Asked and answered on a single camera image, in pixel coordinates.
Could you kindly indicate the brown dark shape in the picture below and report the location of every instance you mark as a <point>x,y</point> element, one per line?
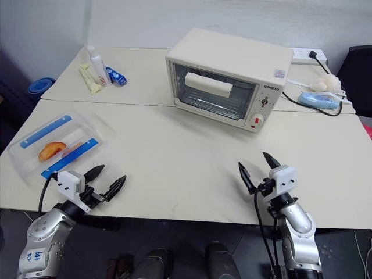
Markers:
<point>120,267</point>

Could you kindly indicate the white squeeze bottle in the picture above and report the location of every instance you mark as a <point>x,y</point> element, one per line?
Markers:
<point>97,68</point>

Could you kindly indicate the red object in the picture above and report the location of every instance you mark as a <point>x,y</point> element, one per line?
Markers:
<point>369,132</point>

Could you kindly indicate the clear plastic food container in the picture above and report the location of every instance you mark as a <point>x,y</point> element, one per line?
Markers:
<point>84,128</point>

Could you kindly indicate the pale yellow packet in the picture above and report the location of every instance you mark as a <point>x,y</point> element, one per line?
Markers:
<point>89,80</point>

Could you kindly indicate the black power plug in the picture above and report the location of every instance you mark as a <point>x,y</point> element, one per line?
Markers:
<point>313,55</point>

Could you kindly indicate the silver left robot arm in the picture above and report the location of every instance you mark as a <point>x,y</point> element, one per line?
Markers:
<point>43,229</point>

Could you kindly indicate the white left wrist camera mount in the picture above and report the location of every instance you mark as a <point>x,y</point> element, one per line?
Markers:
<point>68,181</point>

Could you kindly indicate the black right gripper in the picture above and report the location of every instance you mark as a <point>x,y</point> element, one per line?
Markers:
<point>266,187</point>

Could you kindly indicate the blue round basin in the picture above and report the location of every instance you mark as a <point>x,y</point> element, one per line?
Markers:
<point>40,85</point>

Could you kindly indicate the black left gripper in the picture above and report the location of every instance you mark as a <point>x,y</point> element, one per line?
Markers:
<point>91,196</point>

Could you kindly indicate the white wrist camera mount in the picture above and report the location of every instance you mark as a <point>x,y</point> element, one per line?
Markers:
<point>68,181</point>
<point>283,178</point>

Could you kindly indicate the orange toasted bread piece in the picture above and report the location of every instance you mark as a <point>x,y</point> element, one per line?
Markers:
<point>50,150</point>

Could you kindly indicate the white power strip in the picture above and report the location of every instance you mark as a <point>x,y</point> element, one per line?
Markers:
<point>300,55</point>

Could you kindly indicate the black chair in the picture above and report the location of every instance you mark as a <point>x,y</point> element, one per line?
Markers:
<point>359,78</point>

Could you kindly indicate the small blue carton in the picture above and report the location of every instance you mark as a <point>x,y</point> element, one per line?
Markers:
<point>117,77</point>

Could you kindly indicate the blue container latch strip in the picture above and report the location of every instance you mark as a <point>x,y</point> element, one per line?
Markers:
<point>68,159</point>
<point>45,131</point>

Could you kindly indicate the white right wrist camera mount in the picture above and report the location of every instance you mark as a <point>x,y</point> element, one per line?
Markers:
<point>283,178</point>

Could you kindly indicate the white bath sponge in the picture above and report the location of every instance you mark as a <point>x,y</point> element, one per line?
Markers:
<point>327,82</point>

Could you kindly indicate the cream toaster oven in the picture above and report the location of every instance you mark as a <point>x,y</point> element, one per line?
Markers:
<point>232,58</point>

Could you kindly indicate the dark rounded shape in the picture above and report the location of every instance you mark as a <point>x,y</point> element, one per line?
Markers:
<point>155,264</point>
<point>221,261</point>

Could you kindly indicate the light blue handheld device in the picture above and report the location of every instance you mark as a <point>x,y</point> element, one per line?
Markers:
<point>316,100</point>

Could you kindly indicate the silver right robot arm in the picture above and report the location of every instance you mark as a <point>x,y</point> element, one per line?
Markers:
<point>299,232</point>

